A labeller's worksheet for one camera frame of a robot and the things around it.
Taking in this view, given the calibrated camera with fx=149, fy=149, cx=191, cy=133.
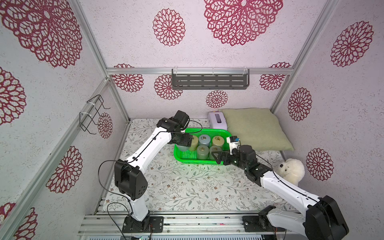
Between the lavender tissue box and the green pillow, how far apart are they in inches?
0.9

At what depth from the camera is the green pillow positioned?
963 mm

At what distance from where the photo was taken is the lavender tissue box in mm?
1062
